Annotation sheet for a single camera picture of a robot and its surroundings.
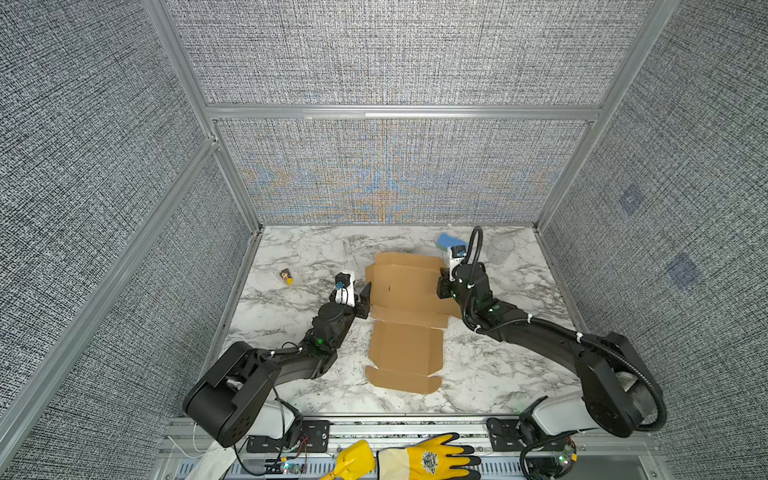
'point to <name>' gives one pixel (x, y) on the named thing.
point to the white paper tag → (214, 463)
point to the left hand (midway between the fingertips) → (363, 283)
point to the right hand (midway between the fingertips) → (441, 267)
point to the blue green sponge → (444, 241)
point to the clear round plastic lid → (503, 243)
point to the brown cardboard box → (405, 335)
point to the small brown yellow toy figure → (285, 274)
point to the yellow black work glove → (435, 458)
